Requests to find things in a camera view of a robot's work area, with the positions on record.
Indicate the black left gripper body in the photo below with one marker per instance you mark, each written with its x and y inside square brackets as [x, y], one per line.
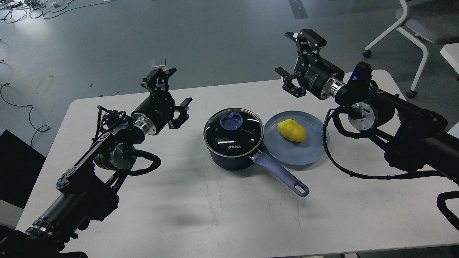
[158, 110]

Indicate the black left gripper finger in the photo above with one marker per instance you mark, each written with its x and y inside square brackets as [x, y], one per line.
[183, 116]
[158, 80]

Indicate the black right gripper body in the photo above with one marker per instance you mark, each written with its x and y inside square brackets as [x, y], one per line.
[316, 79]

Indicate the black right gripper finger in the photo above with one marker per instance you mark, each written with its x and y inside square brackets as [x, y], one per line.
[288, 86]
[308, 44]

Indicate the yellow potato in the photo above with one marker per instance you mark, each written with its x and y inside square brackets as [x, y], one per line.
[292, 130]

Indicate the glass pot lid purple knob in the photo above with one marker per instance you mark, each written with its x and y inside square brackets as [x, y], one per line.
[233, 132]

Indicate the dark blue saucepan purple handle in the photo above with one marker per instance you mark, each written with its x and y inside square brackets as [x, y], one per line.
[261, 158]

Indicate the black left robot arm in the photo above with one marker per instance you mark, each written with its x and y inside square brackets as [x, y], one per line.
[89, 189]

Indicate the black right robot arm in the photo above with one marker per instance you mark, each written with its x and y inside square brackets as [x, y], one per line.
[413, 139]

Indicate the blue grey plate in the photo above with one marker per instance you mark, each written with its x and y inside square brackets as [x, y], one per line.
[294, 153]

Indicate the white grey office chair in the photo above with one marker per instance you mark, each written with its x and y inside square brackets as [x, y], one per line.
[435, 21]

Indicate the white table corner right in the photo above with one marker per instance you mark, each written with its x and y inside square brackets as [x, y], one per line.
[450, 53]

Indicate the black box at left edge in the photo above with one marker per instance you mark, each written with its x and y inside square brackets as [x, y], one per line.
[20, 166]

